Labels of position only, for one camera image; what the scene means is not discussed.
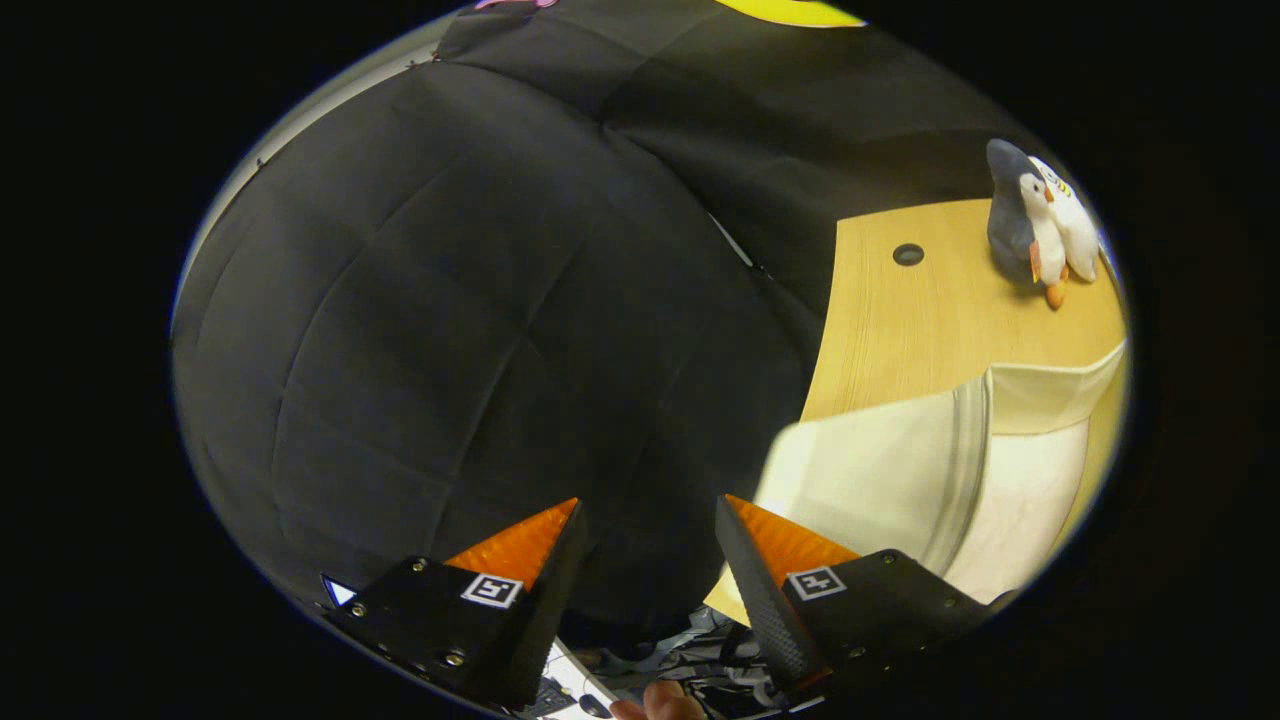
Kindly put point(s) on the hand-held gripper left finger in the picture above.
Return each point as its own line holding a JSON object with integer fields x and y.
{"x": 545, "y": 610}

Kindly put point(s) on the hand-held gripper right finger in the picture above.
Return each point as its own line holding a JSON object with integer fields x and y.
{"x": 765, "y": 610}

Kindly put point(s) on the cream fabric storage box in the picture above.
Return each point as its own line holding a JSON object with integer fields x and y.
{"x": 860, "y": 470}

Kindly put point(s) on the computer monitor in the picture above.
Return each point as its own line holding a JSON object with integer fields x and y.
{"x": 338, "y": 592}

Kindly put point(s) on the grey penguin plush toy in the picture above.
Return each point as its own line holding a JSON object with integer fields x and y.
{"x": 1010, "y": 215}

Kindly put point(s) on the white duck plush toy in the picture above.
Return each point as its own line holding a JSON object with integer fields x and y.
{"x": 1070, "y": 225}

